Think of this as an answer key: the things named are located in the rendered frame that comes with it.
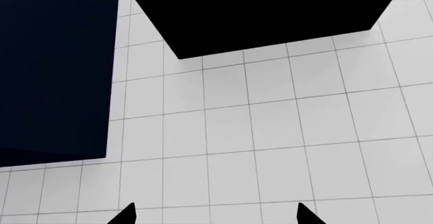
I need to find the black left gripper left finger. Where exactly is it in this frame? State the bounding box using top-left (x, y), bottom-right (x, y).
top-left (107, 202), bottom-right (137, 224)

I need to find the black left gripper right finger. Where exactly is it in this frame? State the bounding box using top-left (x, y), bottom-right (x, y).
top-left (296, 202), bottom-right (327, 224)

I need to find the dark navy cabinet block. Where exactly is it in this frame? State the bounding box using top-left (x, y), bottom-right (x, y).
top-left (0, 0), bottom-right (121, 168)

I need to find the black cabinet block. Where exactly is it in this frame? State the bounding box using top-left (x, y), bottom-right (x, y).
top-left (120, 0), bottom-right (407, 60)

